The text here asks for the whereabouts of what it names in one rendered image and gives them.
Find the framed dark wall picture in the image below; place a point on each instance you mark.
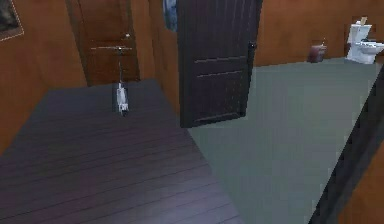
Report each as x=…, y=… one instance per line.
x=8, y=16

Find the blue framed wall picture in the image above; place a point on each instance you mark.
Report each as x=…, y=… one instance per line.
x=170, y=15

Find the brown wooden room door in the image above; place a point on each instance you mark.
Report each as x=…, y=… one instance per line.
x=106, y=40

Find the dark red bin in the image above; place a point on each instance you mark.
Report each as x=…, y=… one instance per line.
x=316, y=53

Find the round metal door knob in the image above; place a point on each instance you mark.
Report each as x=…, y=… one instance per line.
x=127, y=35

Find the dark brown room door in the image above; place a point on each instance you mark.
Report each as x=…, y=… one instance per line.
x=216, y=63

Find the white toilet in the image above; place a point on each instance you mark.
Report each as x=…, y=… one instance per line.
x=361, y=45

